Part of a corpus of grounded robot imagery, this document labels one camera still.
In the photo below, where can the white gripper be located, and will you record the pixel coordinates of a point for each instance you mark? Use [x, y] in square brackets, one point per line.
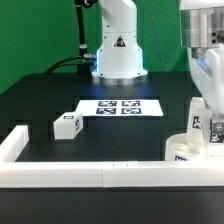
[208, 76]

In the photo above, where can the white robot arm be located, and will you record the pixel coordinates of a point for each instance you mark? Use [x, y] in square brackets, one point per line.
[119, 60]

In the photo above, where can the white paper marker sheet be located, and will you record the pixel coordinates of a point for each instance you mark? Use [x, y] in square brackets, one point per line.
[134, 107]

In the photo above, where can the white U-shaped fence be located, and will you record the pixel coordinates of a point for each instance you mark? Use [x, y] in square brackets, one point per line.
[15, 174]

